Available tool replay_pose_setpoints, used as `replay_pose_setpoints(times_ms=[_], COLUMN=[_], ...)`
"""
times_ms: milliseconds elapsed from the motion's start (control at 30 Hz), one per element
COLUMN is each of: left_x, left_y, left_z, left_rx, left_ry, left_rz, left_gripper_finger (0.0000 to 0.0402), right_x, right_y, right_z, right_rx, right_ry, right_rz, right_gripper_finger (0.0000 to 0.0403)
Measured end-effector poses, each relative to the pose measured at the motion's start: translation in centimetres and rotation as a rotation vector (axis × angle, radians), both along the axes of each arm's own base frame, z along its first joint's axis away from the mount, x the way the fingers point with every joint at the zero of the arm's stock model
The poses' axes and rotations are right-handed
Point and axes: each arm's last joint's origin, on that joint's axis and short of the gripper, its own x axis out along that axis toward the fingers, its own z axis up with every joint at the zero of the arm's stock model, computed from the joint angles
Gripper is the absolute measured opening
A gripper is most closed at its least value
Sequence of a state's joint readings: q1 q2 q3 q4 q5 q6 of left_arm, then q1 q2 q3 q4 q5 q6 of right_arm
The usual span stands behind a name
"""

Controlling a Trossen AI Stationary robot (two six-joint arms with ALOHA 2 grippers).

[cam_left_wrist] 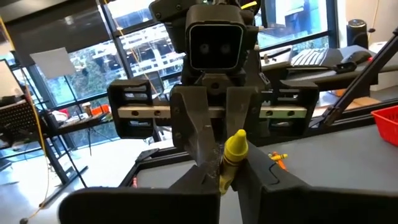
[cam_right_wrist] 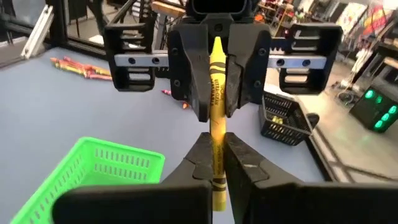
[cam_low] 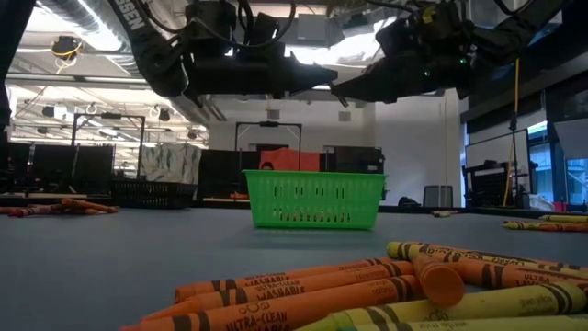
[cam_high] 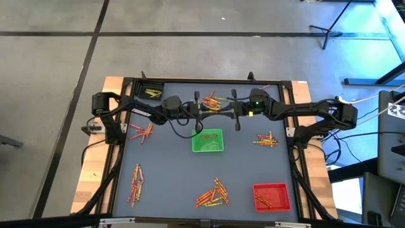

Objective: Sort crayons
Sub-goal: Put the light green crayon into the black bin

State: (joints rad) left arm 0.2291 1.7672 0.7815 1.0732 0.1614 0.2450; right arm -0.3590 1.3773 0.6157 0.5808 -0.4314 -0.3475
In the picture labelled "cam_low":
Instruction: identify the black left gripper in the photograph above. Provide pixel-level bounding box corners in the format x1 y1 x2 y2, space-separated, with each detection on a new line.
186 43 339 100

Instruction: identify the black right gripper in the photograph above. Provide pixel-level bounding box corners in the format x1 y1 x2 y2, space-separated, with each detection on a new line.
331 45 469 103

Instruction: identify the black partition panel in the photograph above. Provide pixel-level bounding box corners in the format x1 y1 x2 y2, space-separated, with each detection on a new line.
0 141 116 195
196 148 261 201

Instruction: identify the yellow hanging cable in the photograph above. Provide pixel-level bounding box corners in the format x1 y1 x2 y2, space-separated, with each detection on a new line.
502 57 524 208

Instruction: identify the black metal frame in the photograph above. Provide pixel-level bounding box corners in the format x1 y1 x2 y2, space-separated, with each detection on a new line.
70 112 147 181
233 120 304 172

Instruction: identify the black cart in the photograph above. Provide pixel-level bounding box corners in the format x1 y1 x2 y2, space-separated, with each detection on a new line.
463 160 529 209

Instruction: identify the black tripod stand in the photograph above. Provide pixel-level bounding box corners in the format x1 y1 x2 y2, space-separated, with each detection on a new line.
507 114 523 209

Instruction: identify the crumpled grey white sheet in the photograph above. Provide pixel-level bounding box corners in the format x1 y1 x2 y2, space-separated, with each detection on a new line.
139 143 203 185

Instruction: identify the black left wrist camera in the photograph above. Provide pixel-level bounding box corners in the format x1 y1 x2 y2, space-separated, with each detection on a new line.
186 0 240 47

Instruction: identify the green plastic basket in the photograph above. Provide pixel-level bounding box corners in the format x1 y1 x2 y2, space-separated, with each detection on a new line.
242 168 388 231

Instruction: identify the whiteboard on stand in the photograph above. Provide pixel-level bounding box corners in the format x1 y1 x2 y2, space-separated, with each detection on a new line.
463 128 531 209

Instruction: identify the grey waste bin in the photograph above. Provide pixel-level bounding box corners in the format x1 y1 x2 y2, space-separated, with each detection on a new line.
421 184 455 208

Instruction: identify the grey ceiling box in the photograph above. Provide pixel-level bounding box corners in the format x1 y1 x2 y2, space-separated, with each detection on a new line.
296 13 345 48

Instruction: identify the black ceiling cable reel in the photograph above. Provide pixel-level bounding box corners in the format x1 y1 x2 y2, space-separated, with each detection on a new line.
49 35 85 74

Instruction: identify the orange red panel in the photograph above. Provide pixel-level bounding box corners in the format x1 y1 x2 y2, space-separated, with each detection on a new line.
258 147 322 173

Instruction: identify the black plastic basket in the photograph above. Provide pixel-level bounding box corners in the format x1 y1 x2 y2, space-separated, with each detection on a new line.
108 177 198 211

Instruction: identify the black equipment case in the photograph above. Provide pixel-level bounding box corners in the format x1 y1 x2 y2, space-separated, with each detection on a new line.
323 145 386 175

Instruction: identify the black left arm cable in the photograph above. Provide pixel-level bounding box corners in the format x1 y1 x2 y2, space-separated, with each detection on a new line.
146 0 298 50

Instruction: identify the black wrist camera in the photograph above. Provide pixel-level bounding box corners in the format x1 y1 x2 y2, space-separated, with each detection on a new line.
376 20 415 57
186 0 240 47

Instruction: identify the yellow green crayon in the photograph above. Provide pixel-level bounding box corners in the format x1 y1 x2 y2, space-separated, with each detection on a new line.
293 280 588 331

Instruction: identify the white plastic bag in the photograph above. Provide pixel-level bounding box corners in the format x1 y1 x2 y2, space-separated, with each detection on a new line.
527 192 556 212

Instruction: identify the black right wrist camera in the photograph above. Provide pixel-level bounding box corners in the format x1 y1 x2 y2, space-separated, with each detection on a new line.
376 20 415 57

